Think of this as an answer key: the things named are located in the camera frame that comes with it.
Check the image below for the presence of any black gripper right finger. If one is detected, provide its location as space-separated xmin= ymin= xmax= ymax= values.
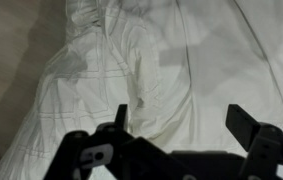
xmin=225 ymin=103 xmax=283 ymax=180

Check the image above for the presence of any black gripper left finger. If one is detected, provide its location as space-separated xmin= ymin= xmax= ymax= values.
xmin=44 ymin=103 xmax=189 ymax=180

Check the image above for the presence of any white stitched duvet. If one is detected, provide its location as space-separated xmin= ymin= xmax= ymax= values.
xmin=0 ymin=0 xmax=283 ymax=180

